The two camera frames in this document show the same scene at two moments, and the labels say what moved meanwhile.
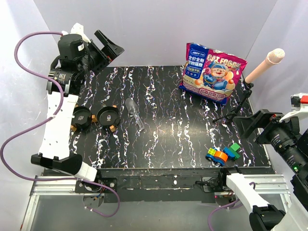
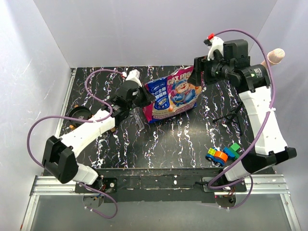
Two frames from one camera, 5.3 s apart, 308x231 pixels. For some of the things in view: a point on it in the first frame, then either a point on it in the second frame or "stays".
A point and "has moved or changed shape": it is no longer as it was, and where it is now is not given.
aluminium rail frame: (267, 185) stays
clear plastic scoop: (132, 107) stays
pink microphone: (274, 57) stays
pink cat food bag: (211, 74) has moved or changed shape
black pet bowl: (108, 116) to (113, 129)
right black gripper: (244, 124) to (199, 63)
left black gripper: (109, 52) to (148, 98)
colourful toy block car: (220, 158) stays
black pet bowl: (83, 116) stays
